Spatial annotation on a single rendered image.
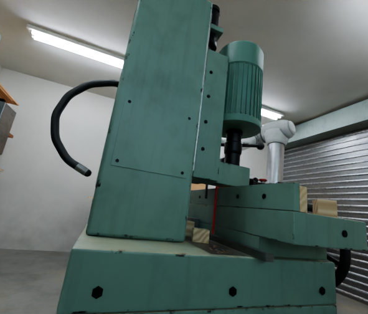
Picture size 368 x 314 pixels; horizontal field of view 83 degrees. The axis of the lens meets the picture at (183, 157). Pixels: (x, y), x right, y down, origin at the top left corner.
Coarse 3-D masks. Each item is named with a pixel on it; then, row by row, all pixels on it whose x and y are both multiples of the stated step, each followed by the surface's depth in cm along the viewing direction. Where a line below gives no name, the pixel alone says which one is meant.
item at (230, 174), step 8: (224, 168) 65; (232, 168) 66; (240, 168) 67; (248, 168) 68; (224, 176) 64; (232, 176) 66; (240, 176) 67; (248, 176) 68; (208, 184) 69; (216, 184) 67; (224, 184) 64; (232, 184) 65; (240, 184) 66; (248, 184) 67
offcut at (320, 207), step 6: (318, 204) 50; (324, 204) 49; (330, 204) 49; (336, 204) 49; (318, 210) 49; (324, 210) 49; (330, 210) 49; (336, 210) 48; (330, 216) 48; (336, 216) 48
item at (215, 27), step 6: (216, 6) 77; (216, 12) 77; (216, 18) 77; (216, 24) 76; (210, 30) 74; (216, 30) 74; (222, 30) 75; (210, 36) 74; (216, 36) 75; (210, 42) 73; (216, 42) 75; (216, 48) 75
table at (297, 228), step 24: (192, 216) 80; (216, 216) 64; (240, 216) 53; (264, 216) 46; (288, 216) 40; (312, 216) 40; (288, 240) 39; (312, 240) 39; (336, 240) 41; (360, 240) 44
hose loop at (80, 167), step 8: (96, 80) 72; (104, 80) 73; (112, 80) 74; (72, 88) 69; (80, 88) 70; (88, 88) 72; (64, 96) 67; (72, 96) 68; (64, 104) 67; (56, 112) 65; (56, 120) 65; (56, 128) 64; (56, 136) 64; (56, 144) 63; (64, 152) 63; (64, 160) 63; (72, 160) 64; (80, 168) 64
